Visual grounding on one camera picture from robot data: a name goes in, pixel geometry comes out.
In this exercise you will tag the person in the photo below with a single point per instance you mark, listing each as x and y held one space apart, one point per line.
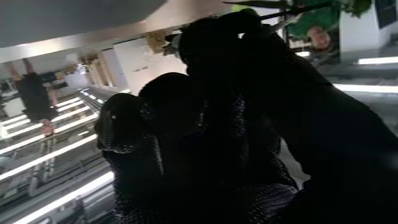
37 96

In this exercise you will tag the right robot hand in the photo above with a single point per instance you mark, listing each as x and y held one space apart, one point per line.
238 150

